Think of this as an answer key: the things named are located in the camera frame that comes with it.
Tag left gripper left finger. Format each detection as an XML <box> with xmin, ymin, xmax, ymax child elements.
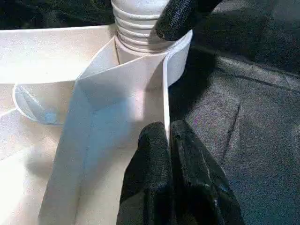
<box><xmin>119</xmin><ymin>121</ymin><xmax>174</xmax><ymax>225</ymax></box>

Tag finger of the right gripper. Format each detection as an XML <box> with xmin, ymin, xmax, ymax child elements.
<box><xmin>155</xmin><ymin>0</ymin><xmax>222</xmax><ymax>42</ymax></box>

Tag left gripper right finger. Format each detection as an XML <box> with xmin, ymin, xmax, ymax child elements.
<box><xmin>169</xmin><ymin>120</ymin><xmax>247</xmax><ymax>225</ymax></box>

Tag white plastic table leg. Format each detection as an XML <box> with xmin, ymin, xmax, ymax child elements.
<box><xmin>110</xmin><ymin>0</ymin><xmax>169</xmax><ymax>53</ymax></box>

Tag white plastic table top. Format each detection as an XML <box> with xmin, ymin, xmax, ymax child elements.
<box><xmin>0</xmin><ymin>24</ymin><xmax>194</xmax><ymax>225</ymax></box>

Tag black mat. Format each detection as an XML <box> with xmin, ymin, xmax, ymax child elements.
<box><xmin>0</xmin><ymin>0</ymin><xmax>300</xmax><ymax>225</ymax></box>

